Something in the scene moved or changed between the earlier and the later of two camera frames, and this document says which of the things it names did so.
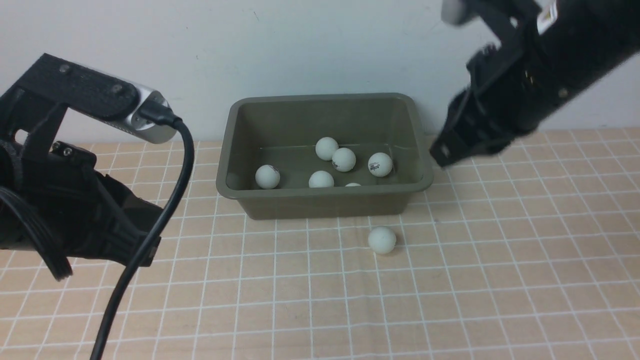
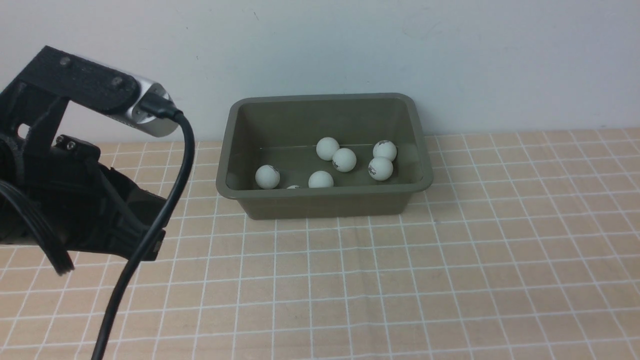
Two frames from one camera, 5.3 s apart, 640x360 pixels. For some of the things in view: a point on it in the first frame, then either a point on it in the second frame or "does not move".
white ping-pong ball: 381,240 to 384,148
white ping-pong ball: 267,176 does not move
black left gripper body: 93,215 does not move
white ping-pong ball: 324,147 does not move
